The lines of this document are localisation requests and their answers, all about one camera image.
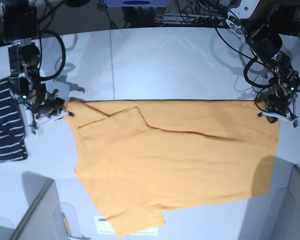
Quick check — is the grey bin right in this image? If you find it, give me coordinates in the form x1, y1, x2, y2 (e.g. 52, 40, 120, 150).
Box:
236, 164, 300, 240

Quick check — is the navy white striped garment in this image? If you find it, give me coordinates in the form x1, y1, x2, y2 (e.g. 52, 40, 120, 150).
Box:
0, 78, 28, 163

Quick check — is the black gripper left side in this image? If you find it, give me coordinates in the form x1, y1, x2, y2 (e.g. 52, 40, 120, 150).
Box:
257, 93, 299, 129

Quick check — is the white paper label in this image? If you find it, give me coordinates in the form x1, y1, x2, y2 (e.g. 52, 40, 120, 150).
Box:
94, 216, 159, 236

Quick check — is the yellow-orange T-shirt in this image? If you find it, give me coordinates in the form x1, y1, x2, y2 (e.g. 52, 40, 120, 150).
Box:
66, 100, 280, 237

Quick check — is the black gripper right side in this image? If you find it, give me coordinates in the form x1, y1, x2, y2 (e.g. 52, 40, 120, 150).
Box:
27, 88, 74, 136

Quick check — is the grey bin left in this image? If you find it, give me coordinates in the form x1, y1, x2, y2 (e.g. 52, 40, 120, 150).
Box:
0, 178, 89, 240

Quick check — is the aluminium frame rail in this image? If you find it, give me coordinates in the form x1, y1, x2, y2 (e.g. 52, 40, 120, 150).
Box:
154, 14, 228, 28

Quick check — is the grey bin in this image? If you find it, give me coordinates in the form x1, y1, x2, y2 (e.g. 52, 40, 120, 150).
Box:
0, 178, 89, 240
236, 164, 300, 240

